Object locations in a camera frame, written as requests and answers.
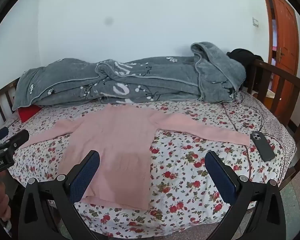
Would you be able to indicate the red pillow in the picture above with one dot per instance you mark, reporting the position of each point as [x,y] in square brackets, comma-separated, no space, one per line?
[30,113]

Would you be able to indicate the floral bed sheet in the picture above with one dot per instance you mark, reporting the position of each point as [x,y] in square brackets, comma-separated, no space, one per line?
[185,180]

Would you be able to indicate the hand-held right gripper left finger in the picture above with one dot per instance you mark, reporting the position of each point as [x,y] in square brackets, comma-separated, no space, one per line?
[86,175]

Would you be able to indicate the person's left hand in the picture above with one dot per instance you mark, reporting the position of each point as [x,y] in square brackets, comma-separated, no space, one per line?
[1,202]

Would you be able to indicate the white wall switch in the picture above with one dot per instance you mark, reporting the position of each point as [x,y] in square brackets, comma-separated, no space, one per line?
[255,22]

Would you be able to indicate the black garment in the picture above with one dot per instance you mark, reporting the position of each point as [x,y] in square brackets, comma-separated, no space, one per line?
[242,56]

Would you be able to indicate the orange wooden door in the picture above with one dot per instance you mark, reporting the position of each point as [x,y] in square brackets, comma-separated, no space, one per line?
[286,30]

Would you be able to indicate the pink knit sweater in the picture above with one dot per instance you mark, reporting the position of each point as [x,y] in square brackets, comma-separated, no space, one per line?
[115,142]

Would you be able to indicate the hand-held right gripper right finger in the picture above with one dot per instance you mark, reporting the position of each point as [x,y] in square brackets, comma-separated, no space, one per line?
[220,177]

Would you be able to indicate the grey printed blanket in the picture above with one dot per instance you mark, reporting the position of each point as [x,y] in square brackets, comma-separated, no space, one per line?
[145,82]

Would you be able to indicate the black smartphone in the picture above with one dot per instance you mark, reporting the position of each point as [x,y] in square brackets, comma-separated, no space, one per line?
[262,146]

